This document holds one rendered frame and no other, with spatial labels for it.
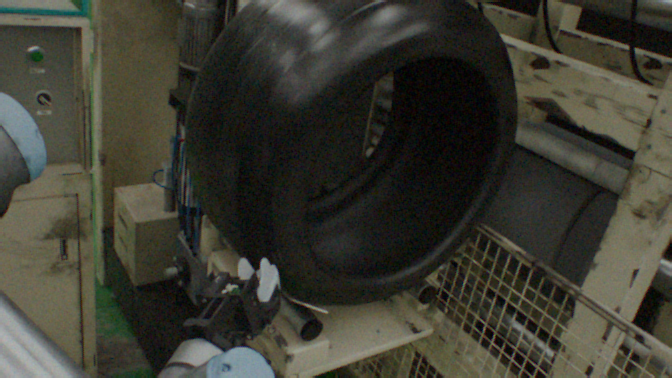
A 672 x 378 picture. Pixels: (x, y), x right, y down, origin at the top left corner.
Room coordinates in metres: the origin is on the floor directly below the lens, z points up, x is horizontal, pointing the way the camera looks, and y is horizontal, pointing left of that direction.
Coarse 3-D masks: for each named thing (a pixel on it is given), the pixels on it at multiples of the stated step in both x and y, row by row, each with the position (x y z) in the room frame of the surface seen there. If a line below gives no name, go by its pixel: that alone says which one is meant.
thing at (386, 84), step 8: (384, 80) 1.49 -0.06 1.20; (392, 80) 1.51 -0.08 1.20; (376, 88) 1.48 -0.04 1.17; (384, 88) 1.48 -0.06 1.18; (392, 88) 1.46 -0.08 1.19; (376, 96) 1.48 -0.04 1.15; (384, 96) 1.48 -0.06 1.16; (392, 96) 1.46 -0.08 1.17; (376, 104) 1.48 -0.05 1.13; (384, 104) 1.45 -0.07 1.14; (376, 112) 1.49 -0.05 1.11; (384, 112) 1.47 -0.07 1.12; (368, 120) 1.48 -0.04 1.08; (376, 120) 1.49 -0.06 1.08; (384, 120) 1.46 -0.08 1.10; (368, 128) 1.48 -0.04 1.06; (376, 128) 1.46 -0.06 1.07; (368, 136) 1.48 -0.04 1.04; (376, 136) 1.48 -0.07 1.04; (368, 144) 1.49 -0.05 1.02; (376, 144) 1.47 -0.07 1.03; (368, 152) 1.47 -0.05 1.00; (360, 160) 1.48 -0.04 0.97
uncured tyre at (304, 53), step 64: (256, 0) 0.97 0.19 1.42; (320, 0) 0.89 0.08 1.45; (384, 0) 0.87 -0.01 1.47; (448, 0) 0.94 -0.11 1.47; (256, 64) 0.83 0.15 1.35; (320, 64) 0.79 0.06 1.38; (384, 64) 0.83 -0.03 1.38; (448, 64) 1.22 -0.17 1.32; (192, 128) 0.88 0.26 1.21; (256, 128) 0.76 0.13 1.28; (320, 128) 0.77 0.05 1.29; (384, 128) 1.27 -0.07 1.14; (448, 128) 1.23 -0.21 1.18; (512, 128) 1.04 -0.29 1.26; (256, 192) 0.75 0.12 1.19; (384, 192) 1.22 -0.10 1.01; (448, 192) 1.15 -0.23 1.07; (256, 256) 0.76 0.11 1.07; (320, 256) 1.05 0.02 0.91; (384, 256) 1.06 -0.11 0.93; (448, 256) 1.00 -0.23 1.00
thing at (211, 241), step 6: (204, 216) 1.07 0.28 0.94; (204, 222) 1.06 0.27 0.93; (210, 222) 1.06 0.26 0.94; (204, 228) 1.06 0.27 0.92; (210, 228) 1.06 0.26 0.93; (216, 228) 1.07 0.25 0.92; (204, 234) 1.06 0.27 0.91; (210, 234) 1.06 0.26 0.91; (216, 234) 1.07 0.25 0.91; (204, 240) 1.06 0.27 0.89; (210, 240) 1.06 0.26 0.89; (216, 240) 1.07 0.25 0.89; (222, 240) 1.07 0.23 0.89; (204, 246) 1.05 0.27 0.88; (210, 246) 1.06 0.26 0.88; (216, 246) 1.07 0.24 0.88; (222, 246) 1.08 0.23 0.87; (204, 252) 1.05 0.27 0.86; (210, 252) 1.06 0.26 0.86
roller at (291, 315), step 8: (224, 240) 1.06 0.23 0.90; (232, 248) 1.03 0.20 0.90; (288, 304) 0.86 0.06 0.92; (296, 304) 0.86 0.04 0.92; (280, 312) 0.87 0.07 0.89; (288, 312) 0.85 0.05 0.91; (296, 312) 0.84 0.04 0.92; (304, 312) 0.84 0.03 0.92; (312, 312) 0.85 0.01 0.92; (288, 320) 0.84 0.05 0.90; (296, 320) 0.83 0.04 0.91; (304, 320) 0.82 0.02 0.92; (312, 320) 0.82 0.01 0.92; (296, 328) 0.82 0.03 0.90; (304, 328) 0.81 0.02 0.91; (312, 328) 0.82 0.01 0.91; (320, 328) 0.83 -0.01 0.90; (304, 336) 0.81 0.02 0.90; (312, 336) 0.82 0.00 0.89
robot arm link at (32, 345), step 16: (0, 288) 0.42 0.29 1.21; (0, 304) 0.39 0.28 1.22; (0, 320) 0.38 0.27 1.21; (16, 320) 0.38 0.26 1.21; (32, 320) 0.40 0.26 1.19; (0, 336) 0.36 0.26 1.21; (16, 336) 0.37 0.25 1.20; (32, 336) 0.38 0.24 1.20; (48, 336) 0.40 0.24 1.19; (0, 352) 0.35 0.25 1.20; (16, 352) 0.36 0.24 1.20; (32, 352) 0.36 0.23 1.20; (48, 352) 0.37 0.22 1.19; (64, 352) 0.39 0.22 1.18; (0, 368) 0.34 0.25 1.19; (16, 368) 0.35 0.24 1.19; (32, 368) 0.35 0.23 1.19; (48, 368) 0.36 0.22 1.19; (64, 368) 0.37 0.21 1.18; (80, 368) 0.38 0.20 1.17
